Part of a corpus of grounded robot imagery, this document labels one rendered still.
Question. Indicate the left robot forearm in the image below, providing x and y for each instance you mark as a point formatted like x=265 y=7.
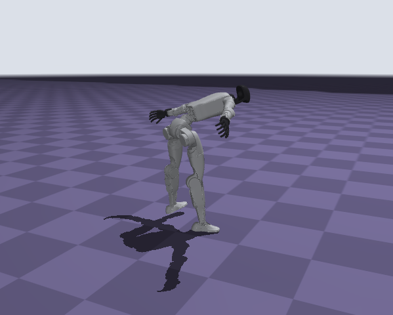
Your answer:
x=177 y=111

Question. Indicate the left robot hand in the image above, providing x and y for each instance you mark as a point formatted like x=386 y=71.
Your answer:
x=159 y=115

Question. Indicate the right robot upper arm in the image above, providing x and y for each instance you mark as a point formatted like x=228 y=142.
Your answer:
x=229 y=103

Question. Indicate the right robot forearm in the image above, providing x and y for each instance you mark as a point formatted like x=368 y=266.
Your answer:
x=229 y=112

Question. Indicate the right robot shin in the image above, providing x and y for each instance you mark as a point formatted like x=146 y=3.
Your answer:
x=197 y=195

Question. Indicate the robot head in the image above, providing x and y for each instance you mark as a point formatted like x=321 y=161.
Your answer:
x=243 y=94

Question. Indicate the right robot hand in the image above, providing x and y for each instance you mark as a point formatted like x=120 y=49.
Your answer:
x=224 y=121

